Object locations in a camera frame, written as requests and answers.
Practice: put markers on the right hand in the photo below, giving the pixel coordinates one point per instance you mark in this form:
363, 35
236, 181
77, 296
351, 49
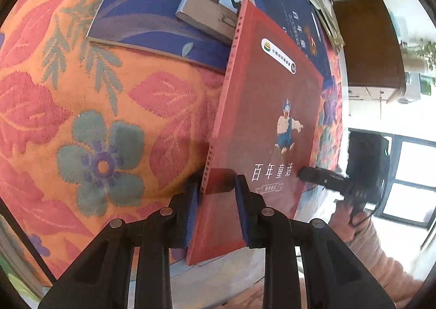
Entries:
345, 226

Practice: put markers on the floral orange table mat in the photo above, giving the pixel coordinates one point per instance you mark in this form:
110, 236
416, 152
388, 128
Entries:
89, 132

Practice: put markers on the potted green plant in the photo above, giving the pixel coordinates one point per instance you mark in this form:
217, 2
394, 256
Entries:
426, 50

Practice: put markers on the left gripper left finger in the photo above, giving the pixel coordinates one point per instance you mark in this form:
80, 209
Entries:
100, 276

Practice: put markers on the right sleeve forearm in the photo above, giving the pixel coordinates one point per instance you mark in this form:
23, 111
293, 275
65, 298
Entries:
398, 284

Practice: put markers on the large blue book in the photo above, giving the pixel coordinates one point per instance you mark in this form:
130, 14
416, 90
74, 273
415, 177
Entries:
152, 25

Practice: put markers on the white rabbit hill book far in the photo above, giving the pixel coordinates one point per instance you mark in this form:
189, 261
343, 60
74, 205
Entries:
329, 18

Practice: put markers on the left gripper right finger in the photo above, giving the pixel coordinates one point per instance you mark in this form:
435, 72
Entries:
334, 277

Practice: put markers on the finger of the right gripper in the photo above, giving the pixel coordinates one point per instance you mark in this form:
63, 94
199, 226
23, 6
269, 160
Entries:
326, 178

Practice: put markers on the dark red fairy tale book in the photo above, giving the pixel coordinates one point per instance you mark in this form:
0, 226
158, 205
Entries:
264, 130

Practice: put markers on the dark wooden cabinet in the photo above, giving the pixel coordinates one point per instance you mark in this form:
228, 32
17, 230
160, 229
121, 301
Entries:
375, 67

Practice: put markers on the blue fairy tale book 02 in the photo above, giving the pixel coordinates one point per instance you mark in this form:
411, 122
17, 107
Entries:
298, 19

